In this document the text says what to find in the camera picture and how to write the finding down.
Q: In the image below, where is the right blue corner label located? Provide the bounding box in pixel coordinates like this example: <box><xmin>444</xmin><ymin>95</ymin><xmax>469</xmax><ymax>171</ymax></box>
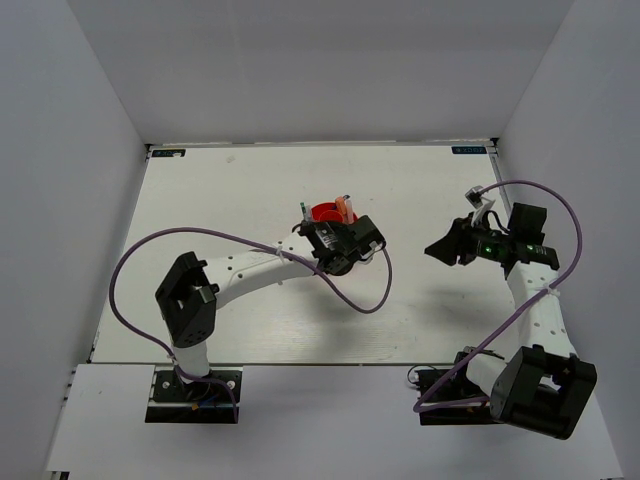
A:
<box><xmin>451</xmin><ymin>145</ymin><xmax>487</xmax><ymax>155</ymax></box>

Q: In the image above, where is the orange capped white highlighter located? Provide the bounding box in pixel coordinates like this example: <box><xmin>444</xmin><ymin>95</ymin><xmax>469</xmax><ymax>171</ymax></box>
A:
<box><xmin>345</xmin><ymin>198</ymin><xmax>355</xmax><ymax>224</ymax></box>

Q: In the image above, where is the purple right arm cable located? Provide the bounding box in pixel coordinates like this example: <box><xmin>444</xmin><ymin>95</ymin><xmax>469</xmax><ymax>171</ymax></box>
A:
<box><xmin>412</xmin><ymin>179</ymin><xmax>583</xmax><ymax>414</ymax></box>

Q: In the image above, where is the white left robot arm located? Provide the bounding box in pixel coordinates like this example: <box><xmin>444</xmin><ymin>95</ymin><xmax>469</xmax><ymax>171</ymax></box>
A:
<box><xmin>155</xmin><ymin>215</ymin><xmax>386</xmax><ymax>399</ymax></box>

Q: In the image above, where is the orange round compartment container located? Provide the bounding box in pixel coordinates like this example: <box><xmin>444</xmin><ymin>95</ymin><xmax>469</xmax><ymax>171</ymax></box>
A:
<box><xmin>311</xmin><ymin>202</ymin><xmax>345</xmax><ymax>224</ymax></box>

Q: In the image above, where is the left blue corner label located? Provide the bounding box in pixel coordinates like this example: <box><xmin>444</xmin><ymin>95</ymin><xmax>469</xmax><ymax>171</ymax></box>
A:
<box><xmin>151</xmin><ymin>149</ymin><xmax>186</xmax><ymax>158</ymax></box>

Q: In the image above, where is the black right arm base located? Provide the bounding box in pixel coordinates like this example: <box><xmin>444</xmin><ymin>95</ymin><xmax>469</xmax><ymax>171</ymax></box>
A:
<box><xmin>406</xmin><ymin>365</ymin><xmax>494</xmax><ymax>426</ymax></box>

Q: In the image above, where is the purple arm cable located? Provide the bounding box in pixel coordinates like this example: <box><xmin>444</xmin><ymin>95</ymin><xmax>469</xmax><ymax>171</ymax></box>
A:
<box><xmin>412</xmin><ymin>179</ymin><xmax>583</xmax><ymax>414</ymax></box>
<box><xmin>109</xmin><ymin>227</ymin><xmax>394</xmax><ymax>425</ymax></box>

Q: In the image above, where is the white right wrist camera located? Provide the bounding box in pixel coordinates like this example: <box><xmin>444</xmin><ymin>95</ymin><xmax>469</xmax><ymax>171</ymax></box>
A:
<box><xmin>465</xmin><ymin>185</ymin><xmax>495</xmax><ymax>225</ymax></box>

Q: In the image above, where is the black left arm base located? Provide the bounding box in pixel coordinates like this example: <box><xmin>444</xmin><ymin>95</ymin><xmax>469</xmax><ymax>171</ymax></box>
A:
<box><xmin>145</xmin><ymin>368</ymin><xmax>243</xmax><ymax>425</ymax></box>

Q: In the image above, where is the pink yellow highlighter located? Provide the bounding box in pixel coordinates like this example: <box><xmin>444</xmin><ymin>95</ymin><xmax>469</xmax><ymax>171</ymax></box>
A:
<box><xmin>335</xmin><ymin>197</ymin><xmax>348</xmax><ymax>224</ymax></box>

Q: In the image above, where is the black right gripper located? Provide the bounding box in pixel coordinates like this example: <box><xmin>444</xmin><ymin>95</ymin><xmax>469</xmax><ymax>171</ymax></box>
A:
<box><xmin>424</xmin><ymin>211</ymin><xmax>512</xmax><ymax>266</ymax></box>

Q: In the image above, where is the blue corner label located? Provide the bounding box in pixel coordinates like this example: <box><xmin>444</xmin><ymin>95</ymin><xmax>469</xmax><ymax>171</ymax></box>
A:
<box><xmin>451</xmin><ymin>145</ymin><xmax>487</xmax><ymax>155</ymax></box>
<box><xmin>151</xmin><ymin>149</ymin><xmax>186</xmax><ymax>158</ymax></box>

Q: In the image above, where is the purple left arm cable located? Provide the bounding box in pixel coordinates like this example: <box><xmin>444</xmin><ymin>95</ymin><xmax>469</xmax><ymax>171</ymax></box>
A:
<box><xmin>109</xmin><ymin>227</ymin><xmax>394</xmax><ymax>425</ymax></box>

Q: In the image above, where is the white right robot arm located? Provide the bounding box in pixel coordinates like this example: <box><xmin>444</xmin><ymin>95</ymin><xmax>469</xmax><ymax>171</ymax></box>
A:
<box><xmin>417</xmin><ymin>199</ymin><xmax>597</xmax><ymax>440</ymax></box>

